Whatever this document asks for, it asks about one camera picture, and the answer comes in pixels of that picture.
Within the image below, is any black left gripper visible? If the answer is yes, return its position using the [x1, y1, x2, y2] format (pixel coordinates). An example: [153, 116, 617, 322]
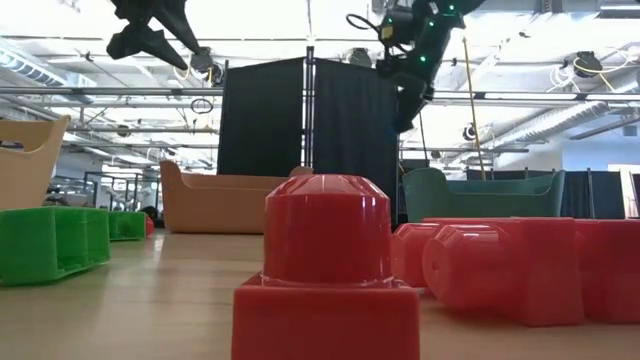
[106, 0, 204, 71]

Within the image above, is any yellow cable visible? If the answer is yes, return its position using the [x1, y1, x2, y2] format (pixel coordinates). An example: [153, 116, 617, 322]
[459, 37, 489, 181]

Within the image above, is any black looped cable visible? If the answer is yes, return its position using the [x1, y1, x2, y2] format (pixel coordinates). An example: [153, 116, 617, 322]
[417, 112, 431, 164]

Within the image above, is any green two-stud plastic brick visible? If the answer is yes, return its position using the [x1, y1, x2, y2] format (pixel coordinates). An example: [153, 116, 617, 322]
[107, 210, 147, 242]
[0, 206, 111, 287]

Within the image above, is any black metal rack frame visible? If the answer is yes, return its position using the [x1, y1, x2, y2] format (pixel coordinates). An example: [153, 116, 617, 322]
[82, 171, 162, 211]

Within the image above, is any teal plastic bin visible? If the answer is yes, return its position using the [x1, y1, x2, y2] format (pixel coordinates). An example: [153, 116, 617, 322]
[402, 167, 567, 225]

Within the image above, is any black ceiling-hung device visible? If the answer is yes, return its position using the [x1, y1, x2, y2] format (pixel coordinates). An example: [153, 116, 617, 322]
[572, 50, 619, 80]
[189, 45, 226, 87]
[348, 47, 374, 69]

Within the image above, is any grey horizontal metal rail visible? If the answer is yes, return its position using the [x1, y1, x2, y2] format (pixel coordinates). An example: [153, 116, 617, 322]
[0, 85, 640, 101]

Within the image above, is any red four-stud plastic brick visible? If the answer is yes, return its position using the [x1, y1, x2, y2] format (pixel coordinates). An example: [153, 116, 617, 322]
[390, 216, 640, 327]

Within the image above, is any orange plastic bin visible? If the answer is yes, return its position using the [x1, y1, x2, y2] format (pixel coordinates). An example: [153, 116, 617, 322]
[159, 159, 315, 235]

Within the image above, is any yellow plastic bin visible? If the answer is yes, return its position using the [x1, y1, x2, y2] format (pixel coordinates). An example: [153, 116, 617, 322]
[0, 114, 71, 210]

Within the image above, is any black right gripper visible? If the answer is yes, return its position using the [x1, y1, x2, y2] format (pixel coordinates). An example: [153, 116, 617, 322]
[374, 0, 466, 134]

